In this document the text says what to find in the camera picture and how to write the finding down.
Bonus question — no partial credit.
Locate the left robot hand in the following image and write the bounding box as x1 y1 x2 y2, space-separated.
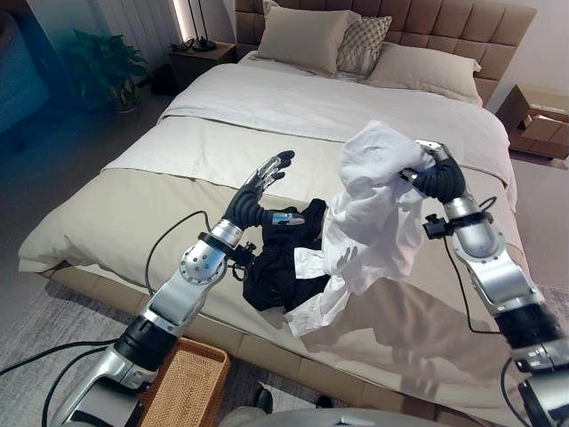
221 149 307 233

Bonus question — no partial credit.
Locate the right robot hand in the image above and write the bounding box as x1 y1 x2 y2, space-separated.
397 140 467 205

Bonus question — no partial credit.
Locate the white shirt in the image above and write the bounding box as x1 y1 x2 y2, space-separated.
284 118 439 338

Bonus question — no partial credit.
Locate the beige upholstered bed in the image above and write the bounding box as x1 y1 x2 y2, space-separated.
17 0 539 423

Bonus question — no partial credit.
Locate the black garment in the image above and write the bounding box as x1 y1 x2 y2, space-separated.
242 197 333 312

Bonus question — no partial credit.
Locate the white duvet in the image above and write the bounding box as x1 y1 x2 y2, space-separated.
100 61 519 213

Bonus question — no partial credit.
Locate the low wooden side table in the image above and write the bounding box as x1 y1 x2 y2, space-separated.
509 128 569 162

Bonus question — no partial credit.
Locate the flat beige pillow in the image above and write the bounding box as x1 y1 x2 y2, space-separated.
366 42 484 107

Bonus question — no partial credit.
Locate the brown cardboard box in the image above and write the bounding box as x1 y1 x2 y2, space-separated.
495 83 569 155

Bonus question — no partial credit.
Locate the dark wooden nightstand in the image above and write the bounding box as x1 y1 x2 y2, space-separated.
168 42 239 93

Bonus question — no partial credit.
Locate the patterned cushion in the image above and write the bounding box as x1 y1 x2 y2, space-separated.
335 15 393 77

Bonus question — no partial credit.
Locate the large beige pillow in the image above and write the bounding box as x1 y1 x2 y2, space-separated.
252 4 362 77

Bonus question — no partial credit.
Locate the black floor lamp stand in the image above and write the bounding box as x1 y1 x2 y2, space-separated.
180 0 218 52

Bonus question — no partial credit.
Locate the woven rattan basket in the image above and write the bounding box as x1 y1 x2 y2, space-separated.
135 337 232 427

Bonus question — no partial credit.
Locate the green potted plant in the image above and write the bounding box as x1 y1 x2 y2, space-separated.
61 29 150 112

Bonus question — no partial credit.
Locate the grey floor rug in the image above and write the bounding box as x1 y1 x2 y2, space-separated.
0 279 357 427

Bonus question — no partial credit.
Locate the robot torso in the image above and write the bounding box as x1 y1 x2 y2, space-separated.
217 404 445 427

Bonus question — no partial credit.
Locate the blue armchair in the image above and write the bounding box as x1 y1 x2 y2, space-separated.
0 8 50 134

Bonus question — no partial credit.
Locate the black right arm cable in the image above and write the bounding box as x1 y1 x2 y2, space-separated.
437 197 569 427

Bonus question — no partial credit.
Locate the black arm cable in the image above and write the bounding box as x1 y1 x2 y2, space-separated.
437 197 569 427
0 210 223 427

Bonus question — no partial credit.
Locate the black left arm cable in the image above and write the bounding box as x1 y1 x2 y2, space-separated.
0 210 223 427

